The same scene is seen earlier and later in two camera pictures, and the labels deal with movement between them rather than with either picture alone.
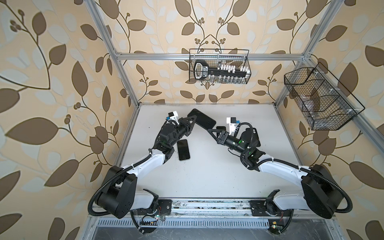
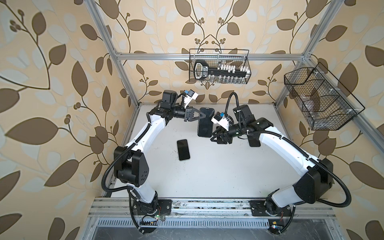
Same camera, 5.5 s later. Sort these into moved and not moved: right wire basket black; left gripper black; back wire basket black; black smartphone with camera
Moved: left gripper black
Not moved: back wire basket black; black smartphone with camera; right wire basket black
